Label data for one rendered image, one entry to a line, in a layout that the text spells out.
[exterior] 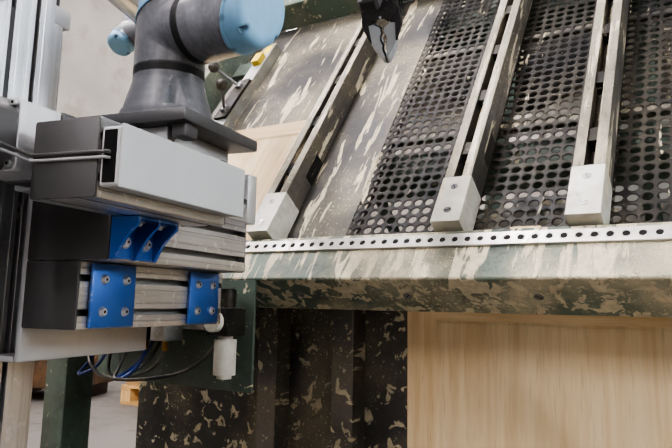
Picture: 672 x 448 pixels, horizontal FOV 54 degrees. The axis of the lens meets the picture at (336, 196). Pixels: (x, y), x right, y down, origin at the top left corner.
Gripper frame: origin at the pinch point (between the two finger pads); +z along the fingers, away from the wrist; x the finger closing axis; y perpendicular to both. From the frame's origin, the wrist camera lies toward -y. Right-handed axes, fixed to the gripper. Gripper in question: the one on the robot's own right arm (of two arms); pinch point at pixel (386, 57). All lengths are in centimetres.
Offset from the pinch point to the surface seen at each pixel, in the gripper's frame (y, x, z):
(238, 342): -36, 31, 54
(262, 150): 19, 46, 24
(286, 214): -11.1, 26.4, 32.9
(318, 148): 9.4, 24.1, 22.1
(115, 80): 438, 423, 33
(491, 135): 0.2, -21.8, 19.8
